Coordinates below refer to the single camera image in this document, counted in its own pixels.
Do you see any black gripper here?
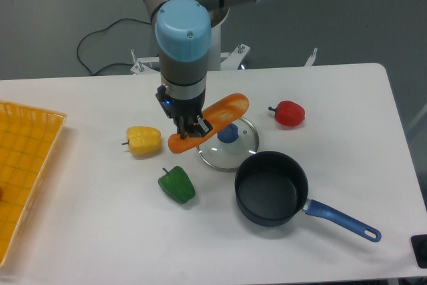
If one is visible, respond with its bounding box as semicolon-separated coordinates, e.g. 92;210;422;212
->
155;85;213;139

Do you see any long orange toy bread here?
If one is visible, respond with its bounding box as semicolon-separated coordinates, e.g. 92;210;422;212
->
167;93;250;154

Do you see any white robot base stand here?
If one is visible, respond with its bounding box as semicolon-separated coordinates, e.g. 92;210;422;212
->
130;8;251;75

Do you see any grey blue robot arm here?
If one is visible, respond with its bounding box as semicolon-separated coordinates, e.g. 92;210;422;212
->
143;0;263;139

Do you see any glass lid blue knob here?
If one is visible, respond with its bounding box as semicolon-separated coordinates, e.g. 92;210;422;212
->
197;117;260;172

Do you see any yellow toy bell pepper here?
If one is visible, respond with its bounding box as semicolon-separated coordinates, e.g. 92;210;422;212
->
122;126;162;156

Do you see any green toy bell pepper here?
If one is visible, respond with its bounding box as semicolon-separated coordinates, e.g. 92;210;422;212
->
157;166;195;204

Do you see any red toy bell pepper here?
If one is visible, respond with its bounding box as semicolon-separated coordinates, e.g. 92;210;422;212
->
268;101;306;127

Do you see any yellow plastic basket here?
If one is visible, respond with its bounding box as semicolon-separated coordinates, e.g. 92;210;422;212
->
1;101;67;266

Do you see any black device at table edge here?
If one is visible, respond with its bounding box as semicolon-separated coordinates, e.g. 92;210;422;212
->
410;234;427;268

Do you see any dark pot blue handle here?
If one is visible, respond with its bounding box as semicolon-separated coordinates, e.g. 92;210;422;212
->
234;151;382;242

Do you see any black cable on floor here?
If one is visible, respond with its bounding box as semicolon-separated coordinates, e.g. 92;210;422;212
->
76;18;153;76

